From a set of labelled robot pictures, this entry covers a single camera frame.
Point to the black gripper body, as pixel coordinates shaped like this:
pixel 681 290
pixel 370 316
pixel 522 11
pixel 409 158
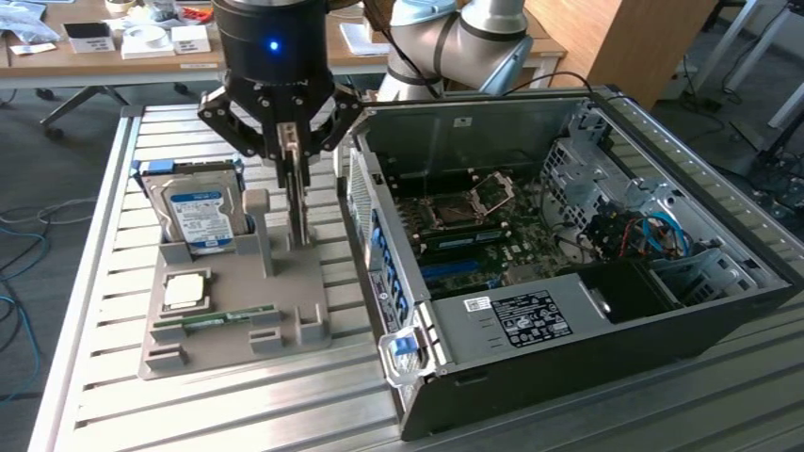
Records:
pixel 276 56

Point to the grey parts rack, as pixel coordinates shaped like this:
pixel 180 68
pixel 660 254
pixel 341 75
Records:
pixel 238 292

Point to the plain white box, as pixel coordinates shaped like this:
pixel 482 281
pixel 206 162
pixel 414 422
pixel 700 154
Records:
pixel 188 42

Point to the wooden desk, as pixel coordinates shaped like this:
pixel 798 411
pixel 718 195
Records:
pixel 352 63
pixel 62 63

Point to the small white label card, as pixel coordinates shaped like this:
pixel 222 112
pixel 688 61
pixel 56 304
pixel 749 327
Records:
pixel 30 49

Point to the installed RAM stick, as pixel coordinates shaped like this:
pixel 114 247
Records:
pixel 461 242

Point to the black and white box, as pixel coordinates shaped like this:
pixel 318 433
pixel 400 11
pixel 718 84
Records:
pixel 88 44

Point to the blue expansion slot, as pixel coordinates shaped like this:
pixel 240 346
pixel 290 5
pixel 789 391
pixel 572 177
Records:
pixel 449 269

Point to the white paper stack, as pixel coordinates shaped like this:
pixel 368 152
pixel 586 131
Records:
pixel 357 44

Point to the silver CPU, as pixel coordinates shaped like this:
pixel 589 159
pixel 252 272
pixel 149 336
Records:
pixel 182 292

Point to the blue release latch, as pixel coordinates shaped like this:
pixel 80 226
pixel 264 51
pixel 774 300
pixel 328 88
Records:
pixel 402 346

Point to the grey power supply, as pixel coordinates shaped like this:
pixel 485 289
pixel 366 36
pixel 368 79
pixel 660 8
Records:
pixel 464 329

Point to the beige tape roll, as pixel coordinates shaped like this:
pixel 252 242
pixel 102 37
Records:
pixel 113 5

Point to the green motherboard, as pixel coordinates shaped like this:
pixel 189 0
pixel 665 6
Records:
pixel 533 245

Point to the green RAM stick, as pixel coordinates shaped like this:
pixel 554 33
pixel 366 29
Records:
pixel 201 322

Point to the slanted metal disk bay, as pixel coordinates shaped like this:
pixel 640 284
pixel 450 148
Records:
pixel 709 273

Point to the hard disk blue carrier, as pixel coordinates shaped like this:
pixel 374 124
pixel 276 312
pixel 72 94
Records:
pixel 194 216

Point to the perforated metal disk bay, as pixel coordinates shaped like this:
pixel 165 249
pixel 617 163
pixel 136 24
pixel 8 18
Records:
pixel 565 165

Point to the brown cardboard box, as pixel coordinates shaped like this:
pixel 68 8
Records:
pixel 376 14

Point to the white box with tape roll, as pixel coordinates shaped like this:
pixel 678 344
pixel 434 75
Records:
pixel 146 40

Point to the metal socket cover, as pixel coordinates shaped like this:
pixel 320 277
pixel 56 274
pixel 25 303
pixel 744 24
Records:
pixel 505 190

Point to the white table frame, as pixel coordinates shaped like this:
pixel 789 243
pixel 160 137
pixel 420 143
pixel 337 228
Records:
pixel 756 52

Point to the green graphics card black fan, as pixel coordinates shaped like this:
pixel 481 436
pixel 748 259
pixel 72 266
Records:
pixel 300 212

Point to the clear plastic bag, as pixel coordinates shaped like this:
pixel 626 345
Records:
pixel 25 26

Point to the black open PC case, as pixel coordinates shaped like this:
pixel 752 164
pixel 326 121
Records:
pixel 565 376

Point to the CPU socket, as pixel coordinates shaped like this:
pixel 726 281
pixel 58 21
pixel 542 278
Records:
pixel 453 212

